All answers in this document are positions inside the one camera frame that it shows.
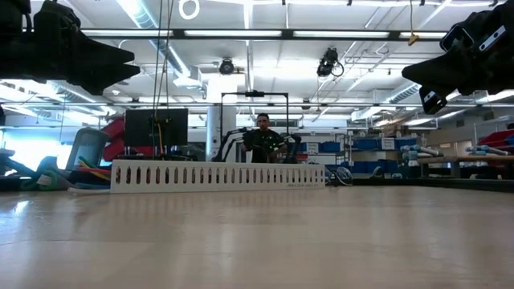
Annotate black background rig frame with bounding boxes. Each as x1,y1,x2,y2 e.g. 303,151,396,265
219,90,290,162

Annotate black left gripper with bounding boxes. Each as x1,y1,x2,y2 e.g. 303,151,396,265
0,0,142,96

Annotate grey office chair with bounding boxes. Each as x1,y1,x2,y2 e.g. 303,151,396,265
66,126,110,170

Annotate clear safety glasses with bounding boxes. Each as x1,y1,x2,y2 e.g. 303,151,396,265
324,165,355,188

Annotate red storage bins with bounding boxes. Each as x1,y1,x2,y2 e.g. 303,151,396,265
102,116,126,161
477,130,514,149

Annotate white slotted cable duct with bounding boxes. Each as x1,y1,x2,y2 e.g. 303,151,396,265
110,159,326,195

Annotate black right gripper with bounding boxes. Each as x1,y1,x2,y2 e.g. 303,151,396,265
401,2,514,116

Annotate black monitor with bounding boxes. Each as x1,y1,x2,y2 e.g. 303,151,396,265
124,108,190,148

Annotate person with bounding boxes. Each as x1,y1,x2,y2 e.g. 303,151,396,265
240,112,288,164

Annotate wooden workbench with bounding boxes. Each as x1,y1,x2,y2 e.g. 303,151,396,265
417,156,514,180

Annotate black overhead camera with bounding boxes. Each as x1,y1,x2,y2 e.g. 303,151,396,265
316,47,345,79

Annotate blue storage bins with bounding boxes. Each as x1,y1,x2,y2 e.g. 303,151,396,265
299,138,418,174

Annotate yellow hanging cord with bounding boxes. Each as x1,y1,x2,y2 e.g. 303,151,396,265
409,0,421,47

